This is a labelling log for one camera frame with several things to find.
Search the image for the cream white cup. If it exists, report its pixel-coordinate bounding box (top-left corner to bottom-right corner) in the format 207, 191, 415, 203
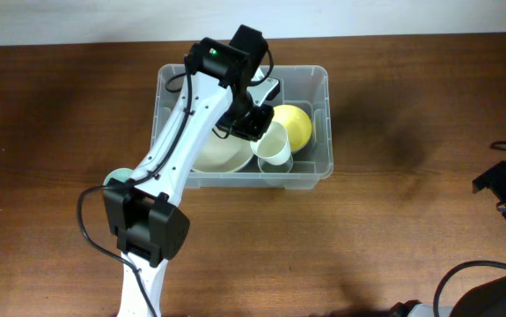
249, 122, 291, 166

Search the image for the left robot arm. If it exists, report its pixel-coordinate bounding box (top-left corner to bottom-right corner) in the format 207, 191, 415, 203
100, 38, 274, 316

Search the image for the mint green cup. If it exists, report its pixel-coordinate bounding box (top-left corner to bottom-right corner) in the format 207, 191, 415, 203
103, 167, 133, 185

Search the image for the grey cup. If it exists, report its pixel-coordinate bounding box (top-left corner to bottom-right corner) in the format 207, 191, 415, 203
257, 156, 294, 187

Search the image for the beige plate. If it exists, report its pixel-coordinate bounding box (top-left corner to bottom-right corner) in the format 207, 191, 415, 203
192, 132, 253, 173

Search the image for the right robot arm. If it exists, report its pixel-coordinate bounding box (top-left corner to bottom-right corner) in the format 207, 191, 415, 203
386, 161, 506, 317

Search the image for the yellow bowl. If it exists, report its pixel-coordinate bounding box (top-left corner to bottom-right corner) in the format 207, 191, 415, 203
273, 105, 312, 153

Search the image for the clear plastic storage bin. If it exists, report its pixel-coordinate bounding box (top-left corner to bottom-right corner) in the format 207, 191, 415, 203
147, 63, 335, 190

